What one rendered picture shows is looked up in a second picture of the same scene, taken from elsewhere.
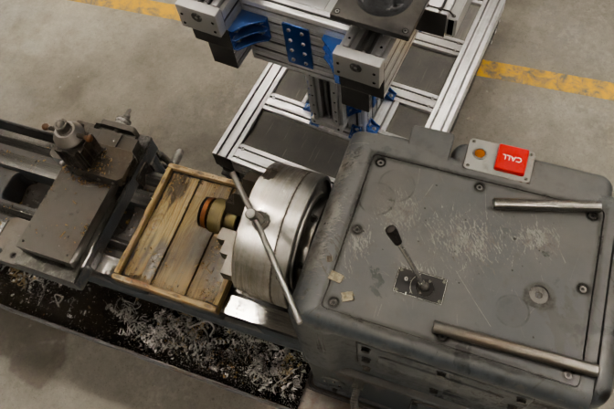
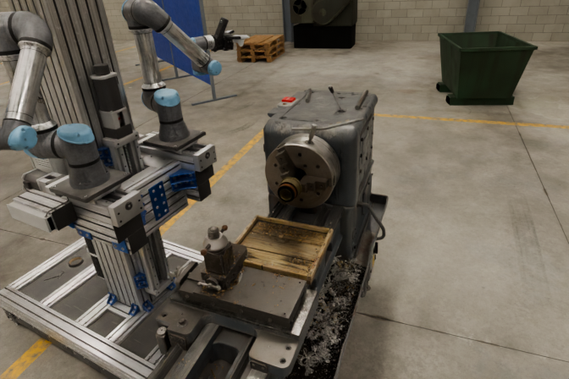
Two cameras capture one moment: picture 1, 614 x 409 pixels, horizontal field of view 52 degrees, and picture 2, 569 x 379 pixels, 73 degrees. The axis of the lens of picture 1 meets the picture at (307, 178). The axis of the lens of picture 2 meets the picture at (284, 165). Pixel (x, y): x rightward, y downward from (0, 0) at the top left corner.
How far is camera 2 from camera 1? 185 cm
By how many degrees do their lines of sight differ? 69
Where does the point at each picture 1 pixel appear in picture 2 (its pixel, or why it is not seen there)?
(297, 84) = (106, 323)
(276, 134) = (146, 336)
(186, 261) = (299, 246)
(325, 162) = not seen: hidden behind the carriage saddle
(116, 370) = not seen: outside the picture
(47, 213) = (260, 301)
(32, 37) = not seen: outside the picture
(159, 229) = (274, 261)
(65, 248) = (294, 284)
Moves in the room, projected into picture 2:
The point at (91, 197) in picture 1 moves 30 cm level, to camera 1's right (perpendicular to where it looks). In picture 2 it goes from (251, 275) to (247, 223)
